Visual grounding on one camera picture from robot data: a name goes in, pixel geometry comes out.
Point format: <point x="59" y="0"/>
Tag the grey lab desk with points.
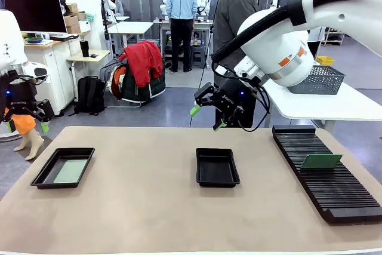
<point x="206" y="23"/>

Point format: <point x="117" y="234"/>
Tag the black slotted board rack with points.
<point x="328" y="189"/>

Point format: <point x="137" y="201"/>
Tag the black plastic ESD tray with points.
<point x="47" y="174"/>
<point x="217" y="168"/>

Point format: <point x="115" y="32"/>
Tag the black keyboard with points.
<point x="64" y="37"/>

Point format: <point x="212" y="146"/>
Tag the yellow box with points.
<point x="325" y="61"/>

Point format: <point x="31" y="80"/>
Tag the white storage box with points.
<point x="85" y="26"/>

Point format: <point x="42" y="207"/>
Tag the black tumbler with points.
<point x="84" y="48"/>

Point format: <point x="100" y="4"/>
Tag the black tripod stand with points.
<point x="106" y="34"/>

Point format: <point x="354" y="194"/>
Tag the grey backpack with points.
<point x="107" y="73"/>

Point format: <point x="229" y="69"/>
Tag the orange jacket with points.
<point x="118" y="83"/>

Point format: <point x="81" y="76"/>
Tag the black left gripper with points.
<point x="18" y="93"/>

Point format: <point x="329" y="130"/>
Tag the grey step stool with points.
<point x="198" y="55"/>

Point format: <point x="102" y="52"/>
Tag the green circuit board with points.
<point x="71" y="171"/>
<point x="320" y="161"/>

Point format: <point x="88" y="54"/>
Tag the grey perforated basket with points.
<point x="325" y="80"/>

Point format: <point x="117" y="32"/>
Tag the red jacket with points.
<point x="143" y="61"/>

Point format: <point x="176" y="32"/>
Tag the person in grey jacket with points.
<point x="232" y="13"/>

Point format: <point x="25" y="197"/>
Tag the black backpack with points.
<point x="89" y="93"/>

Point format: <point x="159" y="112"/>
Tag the white desk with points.
<point x="131" y="26"/>

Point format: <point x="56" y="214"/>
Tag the seated person grey top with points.
<point x="117" y="8"/>

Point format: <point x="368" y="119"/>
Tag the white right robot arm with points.
<point x="274" y="43"/>

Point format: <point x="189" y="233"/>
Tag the brown cardboard box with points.
<point x="74" y="29"/>
<point x="71" y="20"/>
<point x="72" y="8"/>

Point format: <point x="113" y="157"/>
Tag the white rounded table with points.
<point x="328" y="105"/>

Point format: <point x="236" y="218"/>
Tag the white cabinet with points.
<point x="56" y="73"/>

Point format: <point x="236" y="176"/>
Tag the small wooden side table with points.
<point x="103" y="55"/>

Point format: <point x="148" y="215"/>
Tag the mannequin with orange trousers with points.
<point x="30" y="143"/>

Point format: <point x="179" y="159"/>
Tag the black monitor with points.
<point x="35" y="13"/>

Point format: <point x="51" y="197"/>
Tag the green bowl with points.
<point x="34" y="40"/>

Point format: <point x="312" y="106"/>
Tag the low storage shelf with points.
<point x="334" y="38"/>

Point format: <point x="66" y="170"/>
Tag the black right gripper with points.
<point x="234" y="95"/>

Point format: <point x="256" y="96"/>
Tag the man in blue sweater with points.
<point x="182" y="1"/>

